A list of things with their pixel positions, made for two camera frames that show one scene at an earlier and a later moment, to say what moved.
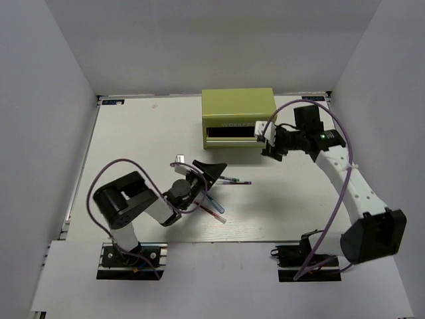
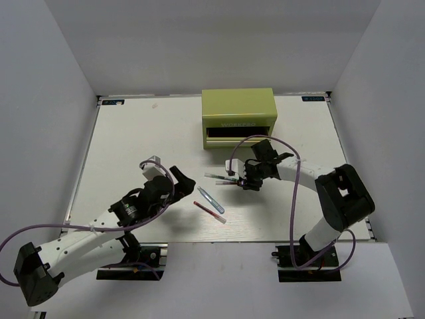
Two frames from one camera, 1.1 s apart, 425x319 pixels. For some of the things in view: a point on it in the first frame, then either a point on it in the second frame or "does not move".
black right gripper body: x=285 y=141 → x=255 y=175
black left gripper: x=211 y=171 → x=185 y=185
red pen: x=211 y=213 does not move
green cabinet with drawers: x=232 y=137 does not move
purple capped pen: x=242 y=183 does not move
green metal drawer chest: x=229 y=116 does not move
